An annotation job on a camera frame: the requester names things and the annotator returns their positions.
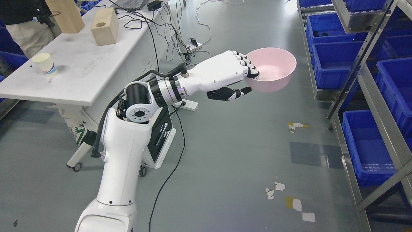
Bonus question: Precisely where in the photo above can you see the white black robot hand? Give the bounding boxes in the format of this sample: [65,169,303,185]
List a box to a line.
[177,50,259,101]

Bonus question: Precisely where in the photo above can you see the pink ikea bowl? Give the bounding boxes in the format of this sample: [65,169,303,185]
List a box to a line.
[244,47,297,93]

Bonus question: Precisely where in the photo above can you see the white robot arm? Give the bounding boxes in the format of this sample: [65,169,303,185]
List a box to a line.
[75,81,159,232]

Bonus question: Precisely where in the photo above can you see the stainless steel shelf rack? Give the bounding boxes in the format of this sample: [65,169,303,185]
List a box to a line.
[297,0,412,232]

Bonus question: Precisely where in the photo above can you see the white power strip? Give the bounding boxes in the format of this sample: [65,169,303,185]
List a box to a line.
[173,99,199,111]

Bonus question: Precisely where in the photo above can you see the white computer tower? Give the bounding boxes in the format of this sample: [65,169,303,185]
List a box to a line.
[139,107,176,177]

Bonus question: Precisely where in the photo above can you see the white desk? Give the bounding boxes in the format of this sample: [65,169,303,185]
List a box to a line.
[0,0,181,172]

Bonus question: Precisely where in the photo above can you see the wooden block with hole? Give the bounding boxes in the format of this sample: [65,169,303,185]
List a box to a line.
[91,7,119,46]

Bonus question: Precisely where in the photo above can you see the tall wooden block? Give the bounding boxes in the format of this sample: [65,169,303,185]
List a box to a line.
[45,0,84,34]

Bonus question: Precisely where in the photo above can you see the paper cup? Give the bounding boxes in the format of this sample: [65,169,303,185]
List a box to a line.
[32,53,58,77]

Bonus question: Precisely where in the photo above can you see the person in beige trousers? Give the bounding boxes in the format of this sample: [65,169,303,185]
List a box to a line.
[0,0,87,147]

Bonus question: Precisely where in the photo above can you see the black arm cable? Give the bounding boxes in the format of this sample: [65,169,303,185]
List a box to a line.
[91,63,188,158]

